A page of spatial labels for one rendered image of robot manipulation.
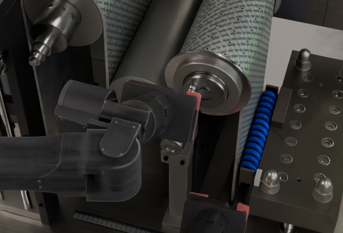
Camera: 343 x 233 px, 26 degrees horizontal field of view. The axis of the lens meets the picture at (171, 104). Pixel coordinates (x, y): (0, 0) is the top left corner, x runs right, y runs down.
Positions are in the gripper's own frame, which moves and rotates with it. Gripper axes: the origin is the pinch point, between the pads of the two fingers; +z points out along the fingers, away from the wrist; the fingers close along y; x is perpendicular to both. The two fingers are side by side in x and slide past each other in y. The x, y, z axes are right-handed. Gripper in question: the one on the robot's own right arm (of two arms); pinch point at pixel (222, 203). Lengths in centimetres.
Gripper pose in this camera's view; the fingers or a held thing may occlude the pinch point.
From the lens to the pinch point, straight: 130.9
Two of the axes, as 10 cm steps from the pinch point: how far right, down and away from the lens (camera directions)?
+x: 1.5, -9.5, -2.9
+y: 9.6, 2.1, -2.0
